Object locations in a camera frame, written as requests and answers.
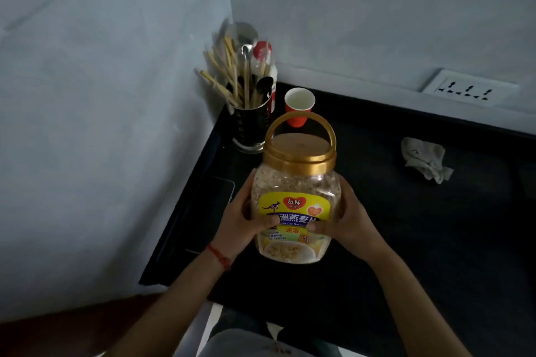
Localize person's left hand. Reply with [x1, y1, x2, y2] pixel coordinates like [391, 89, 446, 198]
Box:
[211, 168, 281, 263]

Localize person's right hand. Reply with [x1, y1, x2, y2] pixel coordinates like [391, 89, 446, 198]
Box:
[305, 175, 388, 263]

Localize clear oatmeal jar gold lid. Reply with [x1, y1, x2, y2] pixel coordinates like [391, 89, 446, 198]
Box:
[250, 111, 343, 266]

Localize red paper cup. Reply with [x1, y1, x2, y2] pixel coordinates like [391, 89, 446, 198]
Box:
[284, 87, 317, 129]

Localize person's left forearm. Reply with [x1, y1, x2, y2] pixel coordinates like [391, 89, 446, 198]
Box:
[104, 254, 231, 357]

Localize person's right forearm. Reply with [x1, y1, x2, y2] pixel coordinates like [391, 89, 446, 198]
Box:
[367, 243, 474, 357]

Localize black stone countertop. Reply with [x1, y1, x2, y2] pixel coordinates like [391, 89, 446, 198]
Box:
[138, 83, 536, 357]

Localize grey cleaning rag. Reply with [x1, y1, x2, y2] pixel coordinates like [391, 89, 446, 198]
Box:
[400, 137, 454, 185]

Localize black smartphone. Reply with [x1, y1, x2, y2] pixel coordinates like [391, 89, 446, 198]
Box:
[184, 175, 236, 257]

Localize dark blue jeans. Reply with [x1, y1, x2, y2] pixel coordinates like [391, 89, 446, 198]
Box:
[209, 306, 344, 357]

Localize perforated metal utensil holder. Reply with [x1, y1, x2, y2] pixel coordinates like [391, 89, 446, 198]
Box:
[226, 95, 273, 155]

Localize white printed t-shirt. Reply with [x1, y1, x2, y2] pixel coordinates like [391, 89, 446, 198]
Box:
[197, 329, 319, 357]

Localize white bottle red cap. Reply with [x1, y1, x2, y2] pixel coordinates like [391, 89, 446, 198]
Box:
[251, 40, 279, 115]

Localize steel ladle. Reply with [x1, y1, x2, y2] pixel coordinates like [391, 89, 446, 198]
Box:
[222, 21, 259, 60]

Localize brown wooden panel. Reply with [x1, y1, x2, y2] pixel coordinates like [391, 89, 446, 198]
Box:
[0, 293, 164, 357]

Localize red string bracelet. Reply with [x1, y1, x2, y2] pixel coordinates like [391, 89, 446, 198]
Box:
[205, 242, 233, 272]

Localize white wall socket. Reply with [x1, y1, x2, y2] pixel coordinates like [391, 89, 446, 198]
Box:
[422, 69, 520, 108]

